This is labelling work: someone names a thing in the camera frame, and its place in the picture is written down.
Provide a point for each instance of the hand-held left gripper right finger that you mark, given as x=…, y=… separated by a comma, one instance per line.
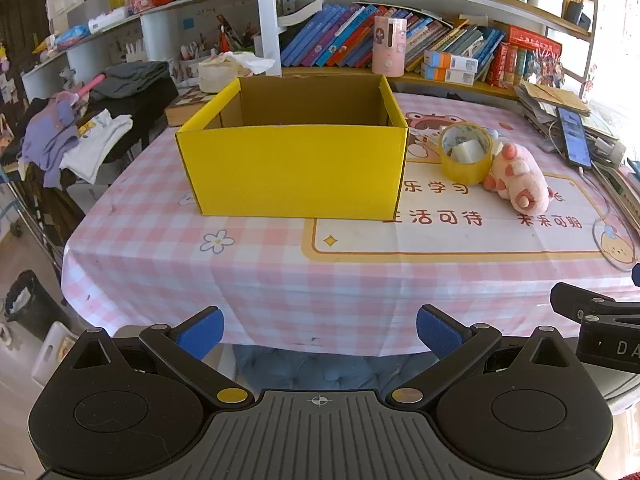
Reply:
x=440, y=332

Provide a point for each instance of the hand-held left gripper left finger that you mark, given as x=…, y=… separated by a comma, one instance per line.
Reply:
x=200, y=332

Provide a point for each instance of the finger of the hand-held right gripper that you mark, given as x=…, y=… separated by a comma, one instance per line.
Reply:
x=575, y=300
x=636, y=275

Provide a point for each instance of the pink plush toy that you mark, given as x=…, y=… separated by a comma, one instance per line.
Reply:
x=520, y=180

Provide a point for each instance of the yellow tape roll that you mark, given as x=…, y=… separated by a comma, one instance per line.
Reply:
x=462, y=167

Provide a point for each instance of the yellow cardboard box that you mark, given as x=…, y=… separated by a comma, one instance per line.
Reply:
x=295, y=170

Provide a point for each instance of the blue seat cushion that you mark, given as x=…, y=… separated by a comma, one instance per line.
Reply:
x=325, y=370

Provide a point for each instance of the white plastic crate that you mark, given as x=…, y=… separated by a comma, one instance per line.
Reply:
x=52, y=350

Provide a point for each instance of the black smartphone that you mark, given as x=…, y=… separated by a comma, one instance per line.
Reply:
x=574, y=135

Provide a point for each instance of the black trash bin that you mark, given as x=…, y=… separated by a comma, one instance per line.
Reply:
x=30, y=305

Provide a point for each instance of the stack of papers and envelopes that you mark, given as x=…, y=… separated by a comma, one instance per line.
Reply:
x=542, y=97

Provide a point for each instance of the white printed t-shirt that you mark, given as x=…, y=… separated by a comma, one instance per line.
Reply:
x=95, y=145

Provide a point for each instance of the wooden chessboard box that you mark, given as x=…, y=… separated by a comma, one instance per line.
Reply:
x=185, y=107

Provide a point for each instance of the red boxed book set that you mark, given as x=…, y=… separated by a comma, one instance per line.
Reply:
x=530, y=55

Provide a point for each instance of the purple garment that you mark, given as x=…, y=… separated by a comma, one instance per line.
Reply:
x=47, y=135

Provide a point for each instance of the dark clothes pile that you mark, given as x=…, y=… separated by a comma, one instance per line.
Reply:
x=135, y=85

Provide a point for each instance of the orange and blue carton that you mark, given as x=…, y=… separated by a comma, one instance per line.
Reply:
x=445, y=76
x=450, y=61

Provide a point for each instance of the beige tissue pack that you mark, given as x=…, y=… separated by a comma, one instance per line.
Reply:
x=220, y=72

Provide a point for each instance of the pink humidifier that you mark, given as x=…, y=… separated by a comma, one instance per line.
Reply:
x=389, y=45

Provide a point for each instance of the row of colourful books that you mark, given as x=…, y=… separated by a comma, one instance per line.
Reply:
x=320, y=35

